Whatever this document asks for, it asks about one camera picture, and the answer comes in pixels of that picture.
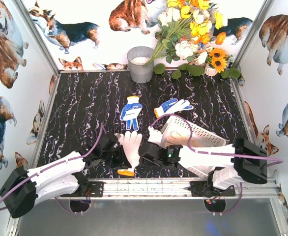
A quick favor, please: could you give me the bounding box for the blue dotted glove peace sign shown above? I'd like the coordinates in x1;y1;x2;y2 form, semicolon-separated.
120;96;143;131

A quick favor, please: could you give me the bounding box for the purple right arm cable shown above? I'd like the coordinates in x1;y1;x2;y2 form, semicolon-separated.
149;114;284;168

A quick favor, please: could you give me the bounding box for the cream glove red cuff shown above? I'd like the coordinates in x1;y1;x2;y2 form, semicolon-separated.
165;131;205;148

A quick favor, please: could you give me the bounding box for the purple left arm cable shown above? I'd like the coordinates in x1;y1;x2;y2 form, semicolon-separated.
0;122;105;212

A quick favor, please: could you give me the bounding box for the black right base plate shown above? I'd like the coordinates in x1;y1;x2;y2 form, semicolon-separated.
187;181;236;198

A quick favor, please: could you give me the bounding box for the white glove orange cuff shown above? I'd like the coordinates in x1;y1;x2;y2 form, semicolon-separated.
117;131;143;177

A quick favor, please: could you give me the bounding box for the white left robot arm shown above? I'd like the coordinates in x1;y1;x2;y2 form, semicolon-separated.
0;133;131;218

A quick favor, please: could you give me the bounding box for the white perforated storage basket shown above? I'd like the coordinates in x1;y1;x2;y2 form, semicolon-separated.
160;116;227;177

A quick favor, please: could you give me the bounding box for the aluminium front rail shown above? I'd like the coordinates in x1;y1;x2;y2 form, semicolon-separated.
16;178;281;199

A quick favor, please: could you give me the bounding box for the grey metal bucket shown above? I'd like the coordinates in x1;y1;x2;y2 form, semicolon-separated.
127;46;154;84

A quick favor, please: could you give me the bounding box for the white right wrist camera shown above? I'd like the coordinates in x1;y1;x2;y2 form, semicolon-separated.
148;126;162;146

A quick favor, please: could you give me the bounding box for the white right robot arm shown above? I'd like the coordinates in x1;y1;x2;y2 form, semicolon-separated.
139;138;267;190

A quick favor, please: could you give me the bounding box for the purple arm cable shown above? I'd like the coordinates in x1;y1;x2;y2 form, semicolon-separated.
149;114;284;168
0;122;105;212

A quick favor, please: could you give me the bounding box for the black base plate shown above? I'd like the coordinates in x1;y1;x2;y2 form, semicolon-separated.
187;181;236;198
86;181;104;198

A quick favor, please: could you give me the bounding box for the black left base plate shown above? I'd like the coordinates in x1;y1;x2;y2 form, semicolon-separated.
86;181;104;198

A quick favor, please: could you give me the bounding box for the artificial flower bouquet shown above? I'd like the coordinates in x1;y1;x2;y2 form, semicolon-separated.
146;0;228;64

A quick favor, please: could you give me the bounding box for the blue dotted glove orange cuff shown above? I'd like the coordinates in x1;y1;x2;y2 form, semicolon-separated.
154;98;194;118

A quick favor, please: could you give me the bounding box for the sunflower pot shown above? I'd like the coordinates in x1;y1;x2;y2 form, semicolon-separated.
204;48;241;80

